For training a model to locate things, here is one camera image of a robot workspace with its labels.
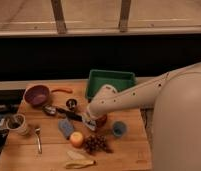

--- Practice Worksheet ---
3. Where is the grey blue towel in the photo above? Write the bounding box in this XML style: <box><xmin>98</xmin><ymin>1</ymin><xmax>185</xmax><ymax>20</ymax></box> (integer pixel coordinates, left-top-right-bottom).
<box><xmin>85</xmin><ymin>121</ymin><xmax>97</xmax><ymax>131</ymax></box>

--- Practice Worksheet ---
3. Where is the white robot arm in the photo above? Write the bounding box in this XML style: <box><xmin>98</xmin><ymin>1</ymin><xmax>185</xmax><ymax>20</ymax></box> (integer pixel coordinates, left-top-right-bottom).
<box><xmin>84</xmin><ymin>62</ymin><xmax>201</xmax><ymax>171</ymax></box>

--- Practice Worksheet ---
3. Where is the red bowl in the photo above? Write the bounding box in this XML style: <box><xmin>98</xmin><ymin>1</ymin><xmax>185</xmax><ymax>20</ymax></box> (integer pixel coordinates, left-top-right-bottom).
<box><xmin>96</xmin><ymin>115</ymin><xmax>107</xmax><ymax>128</ymax></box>

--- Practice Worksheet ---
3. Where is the purple bowl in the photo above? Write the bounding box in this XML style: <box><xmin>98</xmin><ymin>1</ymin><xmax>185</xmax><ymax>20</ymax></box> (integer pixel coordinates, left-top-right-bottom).
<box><xmin>24</xmin><ymin>85</ymin><xmax>50</xmax><ymax>107</ymax></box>

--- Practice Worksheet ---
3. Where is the small metal cup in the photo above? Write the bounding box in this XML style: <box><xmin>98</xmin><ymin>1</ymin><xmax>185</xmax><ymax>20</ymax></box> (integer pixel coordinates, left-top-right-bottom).
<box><xmin>66</xmin><ymin>98</ymin><xmax>77</xmax><ymax>111</ymax></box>

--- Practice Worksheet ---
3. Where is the orange apple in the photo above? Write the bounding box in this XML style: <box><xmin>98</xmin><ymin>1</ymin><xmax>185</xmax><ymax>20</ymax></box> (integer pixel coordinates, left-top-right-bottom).
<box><xmin>70</xmin><ymin>132</ymin><xmax>84</xmax><ymax>148</ymax></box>

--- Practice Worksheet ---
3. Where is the bunch of purple grapes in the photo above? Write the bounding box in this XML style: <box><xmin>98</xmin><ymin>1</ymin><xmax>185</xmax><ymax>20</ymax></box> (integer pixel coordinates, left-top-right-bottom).
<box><xmin>83</xmin><ymin>135</ymin><xmax>113</xmax><ymax>154</ymax></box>

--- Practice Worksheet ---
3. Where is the blue cup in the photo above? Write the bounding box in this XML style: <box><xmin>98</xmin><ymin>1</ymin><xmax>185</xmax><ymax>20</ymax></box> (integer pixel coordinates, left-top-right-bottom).
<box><xmin>112</xmin><ymin>121</ymin><xmax>127</xmax><ymax>138</ymax></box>

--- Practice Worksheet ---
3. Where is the orange carrot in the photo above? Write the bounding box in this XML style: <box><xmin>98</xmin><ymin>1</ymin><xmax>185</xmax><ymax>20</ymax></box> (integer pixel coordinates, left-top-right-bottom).
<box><xmin>51</xmin><ymin>88</ymin><xmax>73</xmax><ymax>93</ymax></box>

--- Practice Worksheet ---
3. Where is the green plastic tray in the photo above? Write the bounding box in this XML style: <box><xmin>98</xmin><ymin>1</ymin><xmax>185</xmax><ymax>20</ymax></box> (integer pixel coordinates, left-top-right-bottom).
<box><xmin>85</xmin><ymin>69</ymin><xmax>136</xmax><ymax>101</ymax></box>

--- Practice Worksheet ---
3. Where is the wooden cutting board table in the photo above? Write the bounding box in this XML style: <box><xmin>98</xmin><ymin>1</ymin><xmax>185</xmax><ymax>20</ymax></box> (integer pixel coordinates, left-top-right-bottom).
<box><xmin>0</xmin><ymin>79</ymin><xmax>154</xmax><ymax>171</ymax></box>

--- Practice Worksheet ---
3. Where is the yellow banana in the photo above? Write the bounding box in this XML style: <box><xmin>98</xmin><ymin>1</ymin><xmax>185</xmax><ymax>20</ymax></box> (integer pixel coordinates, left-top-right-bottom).
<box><xmin>65</xmin><ymin>159</ymin><xmax>95</xmax><ymax>169</ymax></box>

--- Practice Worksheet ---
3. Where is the white mug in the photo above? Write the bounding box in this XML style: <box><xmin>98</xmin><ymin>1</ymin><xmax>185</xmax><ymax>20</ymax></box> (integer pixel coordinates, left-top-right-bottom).
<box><xmin>6</xmin><ymin>114</ymin><xmax>29</xmax><ymax>136</ymax></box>

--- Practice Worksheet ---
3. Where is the black handled metal spoon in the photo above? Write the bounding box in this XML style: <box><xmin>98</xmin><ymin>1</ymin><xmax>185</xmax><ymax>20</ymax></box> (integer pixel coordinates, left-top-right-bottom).
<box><xmin>42</xmin><ymin>105</ymin><xmax>82</xmax><ymax>122</ymax></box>

